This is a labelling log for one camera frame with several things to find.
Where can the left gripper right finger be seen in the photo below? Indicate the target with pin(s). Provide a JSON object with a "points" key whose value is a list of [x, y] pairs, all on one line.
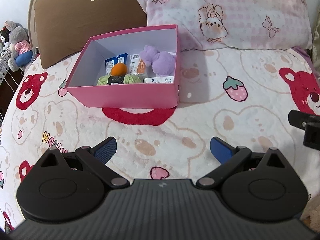
{"points": [[232, 160]]}

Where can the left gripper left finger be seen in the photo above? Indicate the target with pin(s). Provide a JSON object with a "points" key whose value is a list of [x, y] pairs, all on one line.
{"points": [[94, 160]]}

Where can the green yarn ball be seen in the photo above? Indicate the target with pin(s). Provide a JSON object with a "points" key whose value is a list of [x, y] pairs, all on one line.
{"points": [[118, 80]]}

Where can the orange makeup sponge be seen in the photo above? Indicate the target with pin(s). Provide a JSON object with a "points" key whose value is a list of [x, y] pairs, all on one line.
{"points": [[119, 69]]}

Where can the blue snack packet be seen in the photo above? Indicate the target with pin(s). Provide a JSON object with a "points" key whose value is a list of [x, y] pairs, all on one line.
{"points": [[109, 63]]}

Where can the white tissue pack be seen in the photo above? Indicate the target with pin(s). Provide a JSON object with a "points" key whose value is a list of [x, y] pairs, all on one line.
{"points": [[159, 79]]}

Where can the clear dental floss box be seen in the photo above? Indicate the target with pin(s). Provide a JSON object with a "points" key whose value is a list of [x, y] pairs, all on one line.
{"points": [[136, 65]]}

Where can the purple plush toy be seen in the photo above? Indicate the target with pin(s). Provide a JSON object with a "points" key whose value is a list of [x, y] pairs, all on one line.
{"points": [[161, 62]]}

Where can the pink cardboard box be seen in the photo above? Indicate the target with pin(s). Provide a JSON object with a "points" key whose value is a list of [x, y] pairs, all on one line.
{"points": [[90, 66]]}

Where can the gold satin curtain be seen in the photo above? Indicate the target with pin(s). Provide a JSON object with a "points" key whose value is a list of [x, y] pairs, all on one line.
{"points": [[315, 52]]}

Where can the brown cloud pillow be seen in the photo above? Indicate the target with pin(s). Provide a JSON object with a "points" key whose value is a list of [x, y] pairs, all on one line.
{"points": [[64, 26]]}

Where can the pink checked pillow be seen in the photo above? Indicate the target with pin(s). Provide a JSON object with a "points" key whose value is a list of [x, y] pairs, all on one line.
{"points": [[242, 24]]}

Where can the grey plush toy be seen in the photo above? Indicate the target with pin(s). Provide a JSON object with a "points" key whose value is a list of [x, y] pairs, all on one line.
{"points": [[20, 48]]}

